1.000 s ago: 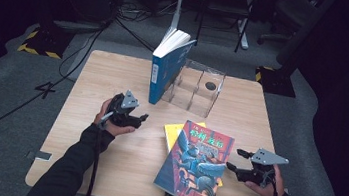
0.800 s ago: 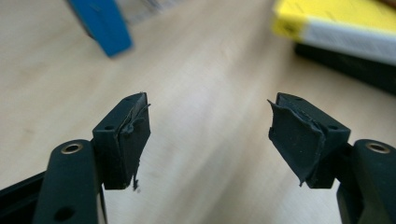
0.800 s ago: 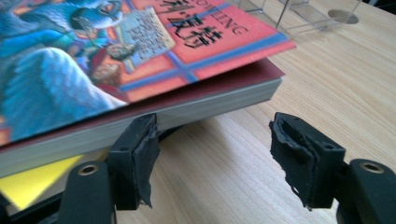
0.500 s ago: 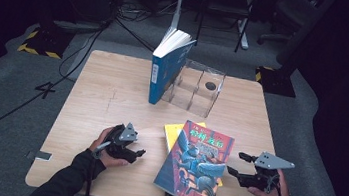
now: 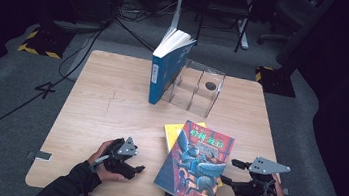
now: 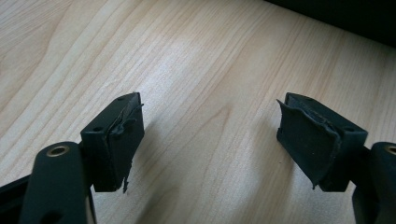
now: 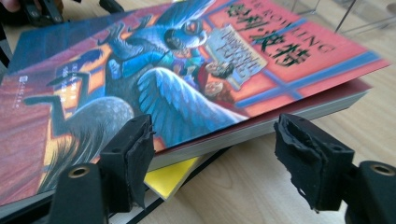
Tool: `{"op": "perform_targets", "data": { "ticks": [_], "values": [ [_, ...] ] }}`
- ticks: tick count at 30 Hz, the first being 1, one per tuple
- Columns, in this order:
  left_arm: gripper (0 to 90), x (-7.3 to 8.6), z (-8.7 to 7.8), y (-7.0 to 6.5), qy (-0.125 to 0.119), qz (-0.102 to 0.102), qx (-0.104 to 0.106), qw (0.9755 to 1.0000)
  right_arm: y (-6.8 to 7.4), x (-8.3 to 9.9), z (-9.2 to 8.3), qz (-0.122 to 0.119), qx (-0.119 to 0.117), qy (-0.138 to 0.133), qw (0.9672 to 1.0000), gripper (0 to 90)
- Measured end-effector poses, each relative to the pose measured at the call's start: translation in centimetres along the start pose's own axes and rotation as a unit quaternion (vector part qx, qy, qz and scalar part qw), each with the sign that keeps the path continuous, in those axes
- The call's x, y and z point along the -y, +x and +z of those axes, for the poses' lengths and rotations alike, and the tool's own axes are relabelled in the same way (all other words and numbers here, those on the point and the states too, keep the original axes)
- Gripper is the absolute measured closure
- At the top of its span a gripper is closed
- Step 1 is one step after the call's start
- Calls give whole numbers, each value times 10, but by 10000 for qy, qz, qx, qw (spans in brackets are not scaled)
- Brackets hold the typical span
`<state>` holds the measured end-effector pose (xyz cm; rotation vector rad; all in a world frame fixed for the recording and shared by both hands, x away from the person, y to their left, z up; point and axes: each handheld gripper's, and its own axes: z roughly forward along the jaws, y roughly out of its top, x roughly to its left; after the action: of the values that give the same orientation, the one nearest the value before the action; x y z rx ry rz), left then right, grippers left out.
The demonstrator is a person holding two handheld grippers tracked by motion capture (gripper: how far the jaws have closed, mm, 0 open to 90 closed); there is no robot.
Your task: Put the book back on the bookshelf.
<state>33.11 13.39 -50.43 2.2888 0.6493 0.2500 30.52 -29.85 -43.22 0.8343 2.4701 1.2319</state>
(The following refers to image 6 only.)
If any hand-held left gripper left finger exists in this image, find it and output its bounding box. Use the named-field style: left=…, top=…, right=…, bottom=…
left=79, top=91, right=146, bottom=194

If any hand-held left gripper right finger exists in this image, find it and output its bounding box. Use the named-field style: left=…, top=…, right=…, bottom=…
left=276, top=91, right=369, bottom=192

